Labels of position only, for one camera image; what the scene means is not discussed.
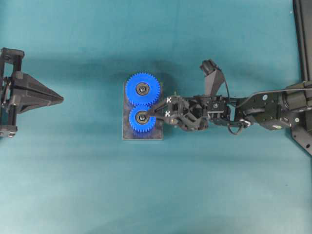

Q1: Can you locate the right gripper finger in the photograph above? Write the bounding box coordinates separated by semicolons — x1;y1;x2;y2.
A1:
152;110;177;124
147;96;181;116

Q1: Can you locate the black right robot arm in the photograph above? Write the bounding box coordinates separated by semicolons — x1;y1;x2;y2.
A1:
147;81;312;135

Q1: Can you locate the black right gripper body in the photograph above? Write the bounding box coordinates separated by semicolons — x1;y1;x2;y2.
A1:
170;95;231;131

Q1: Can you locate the large blue gear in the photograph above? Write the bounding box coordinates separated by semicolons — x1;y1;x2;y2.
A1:
125;72;160;106

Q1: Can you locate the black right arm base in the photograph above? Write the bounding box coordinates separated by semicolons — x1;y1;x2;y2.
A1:
291;0;312;155

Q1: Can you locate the small blue gear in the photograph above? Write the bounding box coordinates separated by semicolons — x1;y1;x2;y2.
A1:
128;105;156;133

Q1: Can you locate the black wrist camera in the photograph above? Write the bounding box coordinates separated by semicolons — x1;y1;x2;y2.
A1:
200;59;224;96

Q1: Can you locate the metal base plate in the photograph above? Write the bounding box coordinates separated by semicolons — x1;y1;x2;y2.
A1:
122;81;163;140

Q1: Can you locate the black cable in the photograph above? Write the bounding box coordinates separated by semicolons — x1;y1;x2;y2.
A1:
220;69;312;135

